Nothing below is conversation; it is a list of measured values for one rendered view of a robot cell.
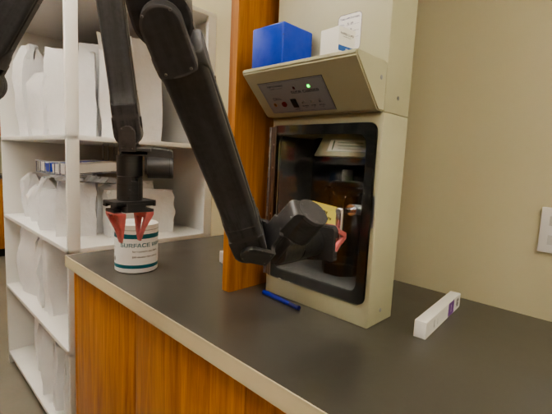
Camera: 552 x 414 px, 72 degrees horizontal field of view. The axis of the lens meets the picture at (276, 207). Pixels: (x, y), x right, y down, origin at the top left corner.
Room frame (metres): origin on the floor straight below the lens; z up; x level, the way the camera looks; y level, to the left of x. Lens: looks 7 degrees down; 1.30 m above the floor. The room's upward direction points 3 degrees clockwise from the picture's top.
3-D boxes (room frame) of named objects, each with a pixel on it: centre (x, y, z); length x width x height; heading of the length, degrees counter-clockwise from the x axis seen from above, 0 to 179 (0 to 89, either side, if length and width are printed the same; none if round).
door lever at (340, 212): (0.81, -0.15, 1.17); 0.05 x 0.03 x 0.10; 136
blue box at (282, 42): (0.93, 0.00, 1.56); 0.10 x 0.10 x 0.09; 46
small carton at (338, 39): (0.82, -0.11, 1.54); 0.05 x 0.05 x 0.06; 39
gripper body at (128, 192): (0.89, 0.34, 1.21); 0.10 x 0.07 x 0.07; 136
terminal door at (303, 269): (0.91, -0.09, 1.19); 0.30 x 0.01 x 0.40; 46
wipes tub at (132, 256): (1.18, 0.43, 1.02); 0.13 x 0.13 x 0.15
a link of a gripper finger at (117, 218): (0.88, 0.35, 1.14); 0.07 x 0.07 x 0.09; 46
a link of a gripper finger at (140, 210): (0.89, 0.34, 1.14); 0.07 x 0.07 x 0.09; 46
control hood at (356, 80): (0.87, -0.06, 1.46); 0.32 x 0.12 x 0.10; 46
